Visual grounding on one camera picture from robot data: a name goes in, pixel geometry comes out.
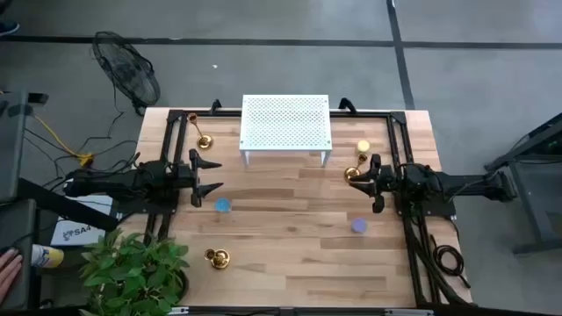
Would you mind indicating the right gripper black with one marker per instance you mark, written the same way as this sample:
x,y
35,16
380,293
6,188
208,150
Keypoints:
x,y
390,180

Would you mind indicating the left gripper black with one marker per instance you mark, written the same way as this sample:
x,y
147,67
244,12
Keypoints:
x,y
182,176

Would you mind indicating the medium gold candlestick holder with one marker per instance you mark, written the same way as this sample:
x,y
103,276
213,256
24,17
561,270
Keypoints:
x,y
351,174

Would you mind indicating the blue candle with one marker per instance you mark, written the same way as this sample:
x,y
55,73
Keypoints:
x,y
223,205

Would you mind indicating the tall gold candlestick holder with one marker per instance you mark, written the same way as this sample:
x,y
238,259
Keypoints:
x,y
204,141

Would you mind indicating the yellow candle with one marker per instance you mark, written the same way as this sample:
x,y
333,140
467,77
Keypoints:
x,y
363,146

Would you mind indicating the purple candle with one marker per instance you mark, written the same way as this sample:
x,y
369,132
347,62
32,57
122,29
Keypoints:
x,y
358,225

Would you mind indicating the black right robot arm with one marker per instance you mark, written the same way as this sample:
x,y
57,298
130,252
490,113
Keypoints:
x,y
461,182

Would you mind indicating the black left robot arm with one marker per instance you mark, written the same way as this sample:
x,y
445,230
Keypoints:
x,y
114,182

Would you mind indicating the black table clamp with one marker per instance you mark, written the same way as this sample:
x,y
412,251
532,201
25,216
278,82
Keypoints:
x,y
215,106
348,105

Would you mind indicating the short gold candlestick holder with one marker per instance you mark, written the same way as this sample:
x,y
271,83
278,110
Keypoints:
x,y
219,259

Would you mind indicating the white perforated metal shelf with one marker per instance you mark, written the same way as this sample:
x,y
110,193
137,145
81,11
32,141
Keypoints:
x,y
285,123

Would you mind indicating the green potted plant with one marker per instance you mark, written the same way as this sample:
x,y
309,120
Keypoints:
x,y
131,272

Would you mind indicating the black floor fan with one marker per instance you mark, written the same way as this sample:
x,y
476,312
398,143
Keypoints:
x,y
127,70

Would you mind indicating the white printed box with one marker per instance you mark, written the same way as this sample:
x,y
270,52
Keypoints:
x,y
79,232

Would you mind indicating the black diagonal beam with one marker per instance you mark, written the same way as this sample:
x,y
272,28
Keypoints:
x,y
66,204

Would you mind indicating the yellow and white can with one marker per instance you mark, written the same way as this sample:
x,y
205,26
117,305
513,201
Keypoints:
x,y
48,256

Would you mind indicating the grey equipment case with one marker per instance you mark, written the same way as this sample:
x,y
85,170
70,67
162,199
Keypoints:
x,y
13,145
17,232

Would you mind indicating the person's hand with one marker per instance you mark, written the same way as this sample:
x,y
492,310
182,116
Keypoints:
x,y
9,272

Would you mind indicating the person's shoe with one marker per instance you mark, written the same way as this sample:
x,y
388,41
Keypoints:
x,y
8,27

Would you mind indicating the black aluminium table frame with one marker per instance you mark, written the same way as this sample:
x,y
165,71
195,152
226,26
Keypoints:
x,y
364,114

